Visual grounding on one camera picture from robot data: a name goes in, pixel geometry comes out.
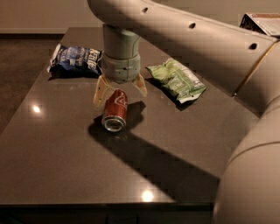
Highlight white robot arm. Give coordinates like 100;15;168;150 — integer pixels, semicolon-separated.
87;0;280;224

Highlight red coke can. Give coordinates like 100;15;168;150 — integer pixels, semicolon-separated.
101;89;128;132

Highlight black box with white lid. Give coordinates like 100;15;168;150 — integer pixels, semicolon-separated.
240;12;280;39

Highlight blue kettle chips bag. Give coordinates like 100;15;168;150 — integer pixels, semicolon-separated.
47;44;102;76

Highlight green chips bag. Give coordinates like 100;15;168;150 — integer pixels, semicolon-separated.
147;58;207;104

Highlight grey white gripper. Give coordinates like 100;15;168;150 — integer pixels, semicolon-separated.
93;24;147;108

